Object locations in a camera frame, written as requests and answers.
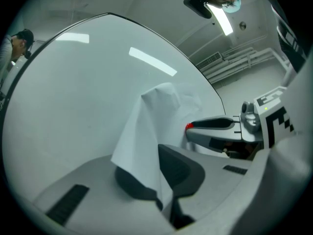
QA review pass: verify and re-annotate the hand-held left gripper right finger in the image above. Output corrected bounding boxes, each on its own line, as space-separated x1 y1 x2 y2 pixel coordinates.
157 144 253 230

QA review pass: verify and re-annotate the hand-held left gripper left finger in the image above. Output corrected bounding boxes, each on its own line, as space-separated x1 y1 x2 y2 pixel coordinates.
33 155 179 235

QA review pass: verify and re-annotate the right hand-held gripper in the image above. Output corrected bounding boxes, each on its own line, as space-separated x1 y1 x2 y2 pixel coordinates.
185 87 297 154

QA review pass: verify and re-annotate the white paper sheet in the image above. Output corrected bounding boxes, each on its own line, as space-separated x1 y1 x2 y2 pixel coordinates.
110 82 203 220

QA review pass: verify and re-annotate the black-framed whiteboard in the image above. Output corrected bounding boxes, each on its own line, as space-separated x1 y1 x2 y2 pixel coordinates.
1 12 227 200

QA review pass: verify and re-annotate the white air vent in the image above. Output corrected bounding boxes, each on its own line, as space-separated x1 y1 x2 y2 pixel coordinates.
195 52 223 71

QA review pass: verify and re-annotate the white ceiling pipes bundle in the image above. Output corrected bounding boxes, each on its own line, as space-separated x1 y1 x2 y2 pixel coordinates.
202 47 291 84

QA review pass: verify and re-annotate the long ceiling light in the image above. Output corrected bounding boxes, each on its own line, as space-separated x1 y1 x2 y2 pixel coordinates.
204 2 234 36

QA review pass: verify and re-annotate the blue face mask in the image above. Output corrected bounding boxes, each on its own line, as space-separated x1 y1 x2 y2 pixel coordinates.
222 0 242 14

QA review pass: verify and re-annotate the person's black clothing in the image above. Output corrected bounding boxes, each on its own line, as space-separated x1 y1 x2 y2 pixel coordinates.
265 0 309 73

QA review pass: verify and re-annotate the black head camera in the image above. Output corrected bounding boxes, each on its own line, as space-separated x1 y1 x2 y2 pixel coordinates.
183 0 213 19

